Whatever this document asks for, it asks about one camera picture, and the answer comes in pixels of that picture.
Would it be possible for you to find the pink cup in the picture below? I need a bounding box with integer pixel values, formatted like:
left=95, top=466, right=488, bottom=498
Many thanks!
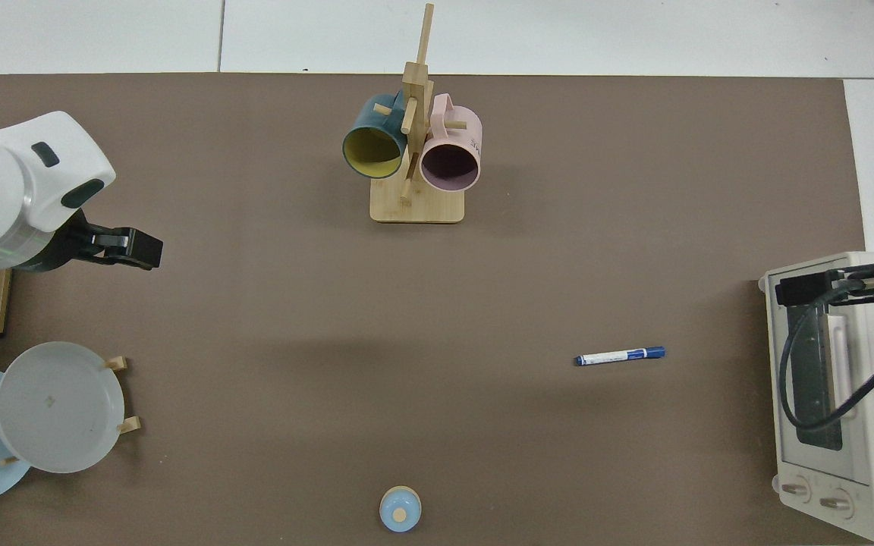
left=420, top=93, right=482, bottom=192

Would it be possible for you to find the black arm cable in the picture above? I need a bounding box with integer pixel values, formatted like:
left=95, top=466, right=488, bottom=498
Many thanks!
left=778, top=292, right=874, bottom=433

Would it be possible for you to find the brown table cloth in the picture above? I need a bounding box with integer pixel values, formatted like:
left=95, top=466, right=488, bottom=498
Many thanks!
left=0, top=74, right=866, bottom=546

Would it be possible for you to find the teal cup yellow inside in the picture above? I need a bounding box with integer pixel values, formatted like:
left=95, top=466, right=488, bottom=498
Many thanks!
left=342, top=93, right=407, bottom=180

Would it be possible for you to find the blue and white marker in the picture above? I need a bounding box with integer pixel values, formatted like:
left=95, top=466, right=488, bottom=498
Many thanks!
left=574, top=346, right=666, bottom=367

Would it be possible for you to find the wooden cup stand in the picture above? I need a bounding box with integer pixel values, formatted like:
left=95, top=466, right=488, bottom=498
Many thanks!
left=370, top=4, right=467, bottom=224

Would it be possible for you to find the wooden plate rack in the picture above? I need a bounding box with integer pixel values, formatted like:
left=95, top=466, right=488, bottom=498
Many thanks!
left=0, top=355, right=142, bottom=465

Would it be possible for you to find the grey plate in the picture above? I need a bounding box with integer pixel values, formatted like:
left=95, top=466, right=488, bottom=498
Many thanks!
left=0, top=341, right=125, bottom=473

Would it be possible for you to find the small blue round bell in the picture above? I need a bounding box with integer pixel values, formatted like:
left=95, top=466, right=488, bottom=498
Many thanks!
left=379, top=486, right=423, bottom=533

